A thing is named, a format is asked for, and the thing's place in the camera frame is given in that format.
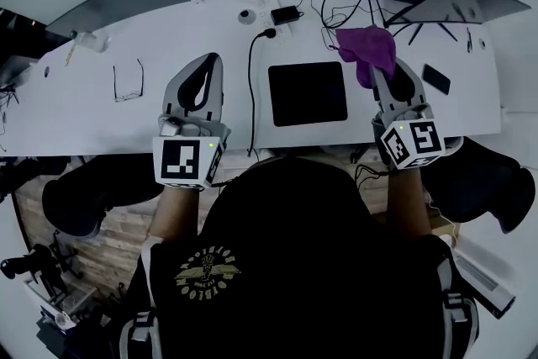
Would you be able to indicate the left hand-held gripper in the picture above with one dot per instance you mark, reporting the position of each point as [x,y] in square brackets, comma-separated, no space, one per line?
[180,159]

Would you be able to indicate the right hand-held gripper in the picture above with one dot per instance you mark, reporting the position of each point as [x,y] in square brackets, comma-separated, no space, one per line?
[422,140]

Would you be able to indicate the purple cloth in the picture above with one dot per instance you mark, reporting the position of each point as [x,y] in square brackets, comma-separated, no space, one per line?
[370,46]

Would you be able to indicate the black square mat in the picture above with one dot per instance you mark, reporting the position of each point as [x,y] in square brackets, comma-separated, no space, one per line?
[307,94]

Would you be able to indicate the person's left forearm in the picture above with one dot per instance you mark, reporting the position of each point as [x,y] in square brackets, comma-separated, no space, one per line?
[176,210]

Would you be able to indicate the person's right forearm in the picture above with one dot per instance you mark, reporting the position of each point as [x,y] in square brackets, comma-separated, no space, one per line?
[407,197]

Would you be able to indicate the black phone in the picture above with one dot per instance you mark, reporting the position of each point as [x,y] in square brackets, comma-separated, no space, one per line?
[436,78]

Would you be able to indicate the black pen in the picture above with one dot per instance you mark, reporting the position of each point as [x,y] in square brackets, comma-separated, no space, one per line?
[415,33]
[469,40]
[447,31]

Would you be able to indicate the black-rimmed glasses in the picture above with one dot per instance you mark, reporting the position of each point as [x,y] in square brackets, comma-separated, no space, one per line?
[128,98]

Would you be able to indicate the grey round desk grommet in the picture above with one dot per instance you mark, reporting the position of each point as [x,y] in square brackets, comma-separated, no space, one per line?
[247,16]

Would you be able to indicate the clear water bottle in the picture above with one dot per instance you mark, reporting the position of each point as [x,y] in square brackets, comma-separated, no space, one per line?
[90,41]

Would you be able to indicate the white power strip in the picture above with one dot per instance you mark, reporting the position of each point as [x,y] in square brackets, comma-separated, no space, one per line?
[269,2]

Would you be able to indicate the black power adapter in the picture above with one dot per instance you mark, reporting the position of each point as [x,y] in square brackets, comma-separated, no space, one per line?
[286,14]

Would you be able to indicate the black office chair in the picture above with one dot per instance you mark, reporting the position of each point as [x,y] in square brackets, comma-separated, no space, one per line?
[92,197]
[479,185]

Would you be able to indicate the yellow pen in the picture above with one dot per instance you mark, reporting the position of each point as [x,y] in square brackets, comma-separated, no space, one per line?
[69,54]

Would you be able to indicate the black printed shirt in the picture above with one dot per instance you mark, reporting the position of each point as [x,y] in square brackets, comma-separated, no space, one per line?
[294,248]

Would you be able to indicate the white flat device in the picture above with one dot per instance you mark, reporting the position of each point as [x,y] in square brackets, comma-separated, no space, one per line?
[483,286]

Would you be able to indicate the black equipment stand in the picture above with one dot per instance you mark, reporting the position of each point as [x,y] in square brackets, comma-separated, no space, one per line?
[38,269]

